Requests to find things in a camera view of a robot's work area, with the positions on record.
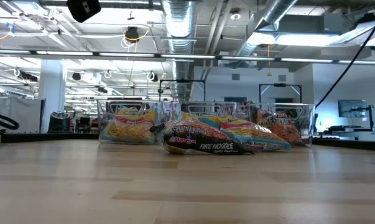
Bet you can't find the black hanging cable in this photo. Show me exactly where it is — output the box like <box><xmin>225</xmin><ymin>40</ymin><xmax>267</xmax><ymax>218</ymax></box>
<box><xmin>313</xmin><ymin>6</ymin><xmax>375</xmax><ymax>110</ymax></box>

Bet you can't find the white square pillar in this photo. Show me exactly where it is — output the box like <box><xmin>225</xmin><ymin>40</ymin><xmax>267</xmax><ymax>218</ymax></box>
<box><xmin>39</xmin><ymin>58</ymin><xmax>67</xmax><ymax>130</ymax></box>

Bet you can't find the yellow hanging pendant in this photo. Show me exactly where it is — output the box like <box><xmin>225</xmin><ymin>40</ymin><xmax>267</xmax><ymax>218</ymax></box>
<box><xmin>266</xmin><ymin>44</ymin><xmax>272</xmax><ymax>77</ymax></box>

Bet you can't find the grey partition screen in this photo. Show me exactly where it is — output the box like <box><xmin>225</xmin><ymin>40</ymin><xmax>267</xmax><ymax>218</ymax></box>
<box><xmin>0</xmin><ymin>96</ymin><xmax>47</xmax><ymax>125</ymax></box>

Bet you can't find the dark computer monitor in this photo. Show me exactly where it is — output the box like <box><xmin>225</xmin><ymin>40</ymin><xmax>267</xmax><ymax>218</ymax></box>
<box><xmin>337</xmin><ymin>99</ymin><xmax>368</xmax><ymax>118</ymax></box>

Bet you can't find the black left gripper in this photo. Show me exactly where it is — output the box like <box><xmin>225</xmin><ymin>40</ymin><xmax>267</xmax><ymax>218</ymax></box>
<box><xmin>65</xmin><ymin>0</ymin><xmax>102</xmax><ymax>24</ymax></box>

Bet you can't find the blue beef ramen pack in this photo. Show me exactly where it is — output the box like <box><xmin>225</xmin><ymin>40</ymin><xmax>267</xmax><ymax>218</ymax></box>
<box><xmin>202</xmin><ymin>114</ymin><xmax>292</xmax><ymax>153</ymax></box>
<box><xmin>104</xmin><ymin>106</ymin><xmax>157</xmax><ymax>144</ymax></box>

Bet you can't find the yellow ceiling cable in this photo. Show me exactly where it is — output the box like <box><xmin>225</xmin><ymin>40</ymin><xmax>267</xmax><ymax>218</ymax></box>
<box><xmin>0</xmin><ymin>29</ymin><xmax>14</xmax><ymax>50</ymax></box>

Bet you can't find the black curved cable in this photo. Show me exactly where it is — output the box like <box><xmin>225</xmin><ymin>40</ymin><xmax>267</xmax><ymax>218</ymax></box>
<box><xmin>0</xmin><ymin>111</ymin><xmax>21</xmax><ymax>131</ymax></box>

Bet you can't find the black metal frame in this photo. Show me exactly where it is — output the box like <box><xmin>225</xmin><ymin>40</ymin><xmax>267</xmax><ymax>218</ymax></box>
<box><xmin>258</xmin><ymin>83</ymin><xmax>302</xmax><ymax>105</ymax></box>

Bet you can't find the black ceiling camera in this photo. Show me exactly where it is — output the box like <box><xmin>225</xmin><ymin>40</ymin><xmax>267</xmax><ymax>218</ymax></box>
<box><xmin>124</xmin><ymin>26</ymin><xmax>141</xmax><ymax>43</ymax></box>

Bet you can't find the yellow chicken ramen pack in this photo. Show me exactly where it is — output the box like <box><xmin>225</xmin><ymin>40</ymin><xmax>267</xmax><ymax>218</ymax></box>
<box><xmin>180</xmin><ymin>111</ymin><xmax>221</xmax><ymax>123</ymax></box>

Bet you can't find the silver ribbed ventilation duct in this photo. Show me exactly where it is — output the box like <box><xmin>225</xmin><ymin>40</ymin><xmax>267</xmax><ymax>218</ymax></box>
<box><xmin>161</xmin><ymin>0</ymin><xmax>197</xmax><ymax>100</ymax></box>

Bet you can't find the long LED light bar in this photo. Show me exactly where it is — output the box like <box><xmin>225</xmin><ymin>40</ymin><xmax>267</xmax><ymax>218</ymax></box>
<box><xmin>0</xmin><ymin>48</ymin><xmax>375</xmax><ymax>66</ymax></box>

